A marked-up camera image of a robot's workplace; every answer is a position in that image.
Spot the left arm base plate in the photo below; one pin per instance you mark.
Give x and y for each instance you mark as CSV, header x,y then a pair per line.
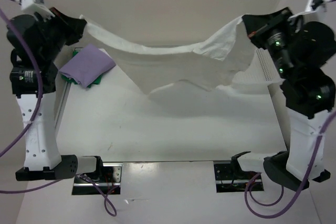
x,y
107,179

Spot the white plastic basket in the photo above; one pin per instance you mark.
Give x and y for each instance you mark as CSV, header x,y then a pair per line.
x,y
261,72

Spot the purple t shirt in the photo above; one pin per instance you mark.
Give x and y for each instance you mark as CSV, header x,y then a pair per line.
x,y
88,64

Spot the green t shirt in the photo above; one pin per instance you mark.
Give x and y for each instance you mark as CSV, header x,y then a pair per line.
x,y
97,81

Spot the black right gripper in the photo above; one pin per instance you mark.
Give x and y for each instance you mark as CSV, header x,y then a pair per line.
x,y
257,24

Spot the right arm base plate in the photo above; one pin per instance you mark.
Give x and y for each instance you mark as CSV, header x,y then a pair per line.
x,y
229,182

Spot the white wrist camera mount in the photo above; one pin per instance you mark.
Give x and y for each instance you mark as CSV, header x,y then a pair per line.
x,y
31,7

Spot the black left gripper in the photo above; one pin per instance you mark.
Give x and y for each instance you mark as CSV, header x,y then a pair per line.
x,y
74,27

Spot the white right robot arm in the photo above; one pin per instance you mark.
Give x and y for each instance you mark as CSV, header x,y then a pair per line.
x,y
310,97

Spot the aluminium table edge rail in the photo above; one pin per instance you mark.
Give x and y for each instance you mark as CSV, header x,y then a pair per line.
x,y
62,88

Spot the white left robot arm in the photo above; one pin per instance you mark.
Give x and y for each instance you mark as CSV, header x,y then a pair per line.
x,y
33,84

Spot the white t shirt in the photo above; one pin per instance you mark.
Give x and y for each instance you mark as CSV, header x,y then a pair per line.
x,y
207,64

